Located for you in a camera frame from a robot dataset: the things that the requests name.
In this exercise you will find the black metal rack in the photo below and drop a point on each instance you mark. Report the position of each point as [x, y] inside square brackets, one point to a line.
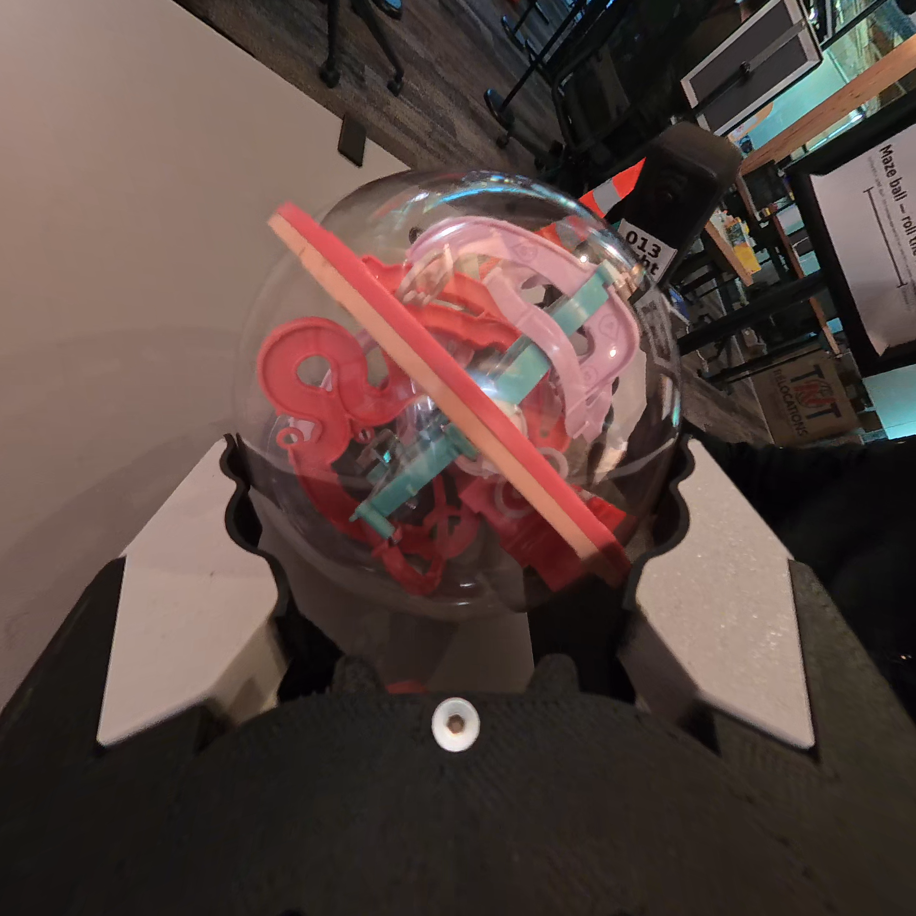
[565, 79]

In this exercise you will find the clear maze ball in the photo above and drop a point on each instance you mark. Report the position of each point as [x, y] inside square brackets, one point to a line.
[458, 401]

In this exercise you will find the black desk bracket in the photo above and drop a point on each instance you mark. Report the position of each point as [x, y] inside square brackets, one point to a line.
[352, 139]

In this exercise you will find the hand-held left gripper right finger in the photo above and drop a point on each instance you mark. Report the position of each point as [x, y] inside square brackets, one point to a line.
[723, 615]

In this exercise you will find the black office chair base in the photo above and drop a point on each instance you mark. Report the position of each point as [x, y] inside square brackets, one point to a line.
[361, 43]

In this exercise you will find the orange safety cone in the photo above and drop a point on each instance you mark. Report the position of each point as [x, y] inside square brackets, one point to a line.
[612, 190]

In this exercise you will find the white paper instruction sheet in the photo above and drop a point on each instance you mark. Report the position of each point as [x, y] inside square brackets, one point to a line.
[873, 250]

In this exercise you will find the printed cardboard box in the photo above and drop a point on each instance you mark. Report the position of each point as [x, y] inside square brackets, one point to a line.
[808, 401]

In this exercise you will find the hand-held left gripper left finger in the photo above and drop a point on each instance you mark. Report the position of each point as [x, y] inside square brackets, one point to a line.
[179, 608]

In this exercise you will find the grey drawer cabinet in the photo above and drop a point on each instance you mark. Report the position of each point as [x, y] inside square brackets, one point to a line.
[751, 64]

